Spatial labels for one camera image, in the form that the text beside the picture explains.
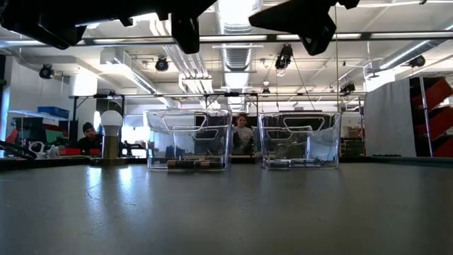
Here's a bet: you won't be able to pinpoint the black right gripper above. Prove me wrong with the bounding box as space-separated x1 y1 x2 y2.
248 0 360 57

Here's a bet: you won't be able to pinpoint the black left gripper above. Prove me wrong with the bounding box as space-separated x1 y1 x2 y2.
0 0 217 55

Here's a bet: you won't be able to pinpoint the clear plastic bin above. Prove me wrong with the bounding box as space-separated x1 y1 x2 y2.
144 108 234 171
258 111 343 170

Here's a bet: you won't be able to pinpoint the white ceiling pipes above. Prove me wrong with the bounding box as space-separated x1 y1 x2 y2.
151 13 215 95

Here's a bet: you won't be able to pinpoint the person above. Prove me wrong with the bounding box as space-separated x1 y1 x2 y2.
231 113 256 156
72 122 104 156

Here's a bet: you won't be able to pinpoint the white bulb brass lamp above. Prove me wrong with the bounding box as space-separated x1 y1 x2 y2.
90 109 129 166

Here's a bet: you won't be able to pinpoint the white curtain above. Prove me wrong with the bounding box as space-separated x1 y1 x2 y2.
363 76 418 158

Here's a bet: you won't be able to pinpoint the blue storage bin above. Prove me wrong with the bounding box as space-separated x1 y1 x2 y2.
37 106 71 120

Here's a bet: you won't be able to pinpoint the red flat object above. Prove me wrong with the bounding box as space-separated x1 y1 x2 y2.
58 147 102 157

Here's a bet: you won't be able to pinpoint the green box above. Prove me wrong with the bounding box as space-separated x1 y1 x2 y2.
44 129 65 145

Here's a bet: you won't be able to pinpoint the red storage bin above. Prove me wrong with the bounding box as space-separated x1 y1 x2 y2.
410 76 453 111
412 106 453 142
432 136 453 159

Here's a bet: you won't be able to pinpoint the silver ventilation duct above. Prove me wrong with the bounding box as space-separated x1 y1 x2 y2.
214 0 265 113

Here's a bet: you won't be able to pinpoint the silver slanted duct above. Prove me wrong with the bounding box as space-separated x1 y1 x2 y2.
378 38 436 72

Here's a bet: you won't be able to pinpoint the metal rack post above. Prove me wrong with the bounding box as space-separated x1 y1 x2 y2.
418 74 435 158

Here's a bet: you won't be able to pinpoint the white coiled cable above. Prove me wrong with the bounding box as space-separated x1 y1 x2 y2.
28 141 60 159

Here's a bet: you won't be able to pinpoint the black aluminium table frame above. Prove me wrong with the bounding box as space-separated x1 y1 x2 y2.
0 155 453 169

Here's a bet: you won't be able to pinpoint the black looped cable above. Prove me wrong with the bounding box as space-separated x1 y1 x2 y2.
0 140 38 160

